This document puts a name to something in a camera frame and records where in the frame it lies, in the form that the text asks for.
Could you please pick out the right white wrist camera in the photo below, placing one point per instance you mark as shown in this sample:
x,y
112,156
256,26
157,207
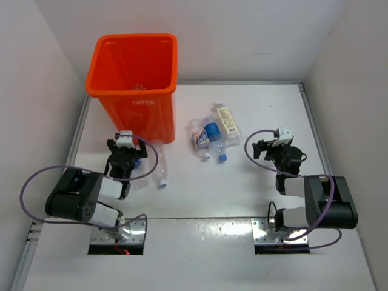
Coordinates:
x,y
286,133

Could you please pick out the right aluminium frame rail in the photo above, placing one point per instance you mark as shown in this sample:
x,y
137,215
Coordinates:
x,y
315,131

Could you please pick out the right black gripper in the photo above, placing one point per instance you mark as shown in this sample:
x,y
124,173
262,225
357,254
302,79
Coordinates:
x,y
258,148

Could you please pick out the clear bottle blue label white cap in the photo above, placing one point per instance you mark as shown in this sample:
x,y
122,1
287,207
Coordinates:
x,y
139,170

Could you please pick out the clear bottle orange blue label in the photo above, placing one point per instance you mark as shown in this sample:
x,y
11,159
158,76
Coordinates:
x,y
199,139

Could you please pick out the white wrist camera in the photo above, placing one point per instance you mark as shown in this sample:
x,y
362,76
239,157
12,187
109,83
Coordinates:
x,y
286,133
124,139

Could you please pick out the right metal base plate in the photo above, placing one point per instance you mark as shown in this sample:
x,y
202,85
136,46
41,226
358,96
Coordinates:
x,y
265,235

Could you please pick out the aluminium frame rail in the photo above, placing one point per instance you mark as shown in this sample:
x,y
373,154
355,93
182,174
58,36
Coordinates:
x,y
36,227
315,131

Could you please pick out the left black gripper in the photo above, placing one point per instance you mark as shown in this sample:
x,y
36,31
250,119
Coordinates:
x,y
138,154

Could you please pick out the clear unlabelled bottle white cap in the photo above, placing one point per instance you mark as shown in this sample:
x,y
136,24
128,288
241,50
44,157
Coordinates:
x,y
161,172

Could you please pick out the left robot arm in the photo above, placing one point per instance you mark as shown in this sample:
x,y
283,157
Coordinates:
x,y
77,193

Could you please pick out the clear bottle cream label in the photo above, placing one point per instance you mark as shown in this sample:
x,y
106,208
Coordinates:
x,y
229,129

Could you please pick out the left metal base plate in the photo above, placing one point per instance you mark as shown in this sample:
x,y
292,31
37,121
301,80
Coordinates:
x,y
132,234

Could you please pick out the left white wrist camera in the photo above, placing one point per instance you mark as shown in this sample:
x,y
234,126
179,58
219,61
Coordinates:
x,y
124,139

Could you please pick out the metal base plate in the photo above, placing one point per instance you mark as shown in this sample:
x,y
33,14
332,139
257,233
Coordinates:
x,y
132,234
265,235

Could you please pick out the orange plastic bin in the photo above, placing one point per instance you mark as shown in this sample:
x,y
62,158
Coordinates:
x,y
134,76

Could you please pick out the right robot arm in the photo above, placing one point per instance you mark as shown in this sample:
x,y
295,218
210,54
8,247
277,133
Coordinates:
x,y
326,198

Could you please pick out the left aluminium frame rail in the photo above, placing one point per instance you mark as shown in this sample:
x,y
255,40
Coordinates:
x,y
36,227

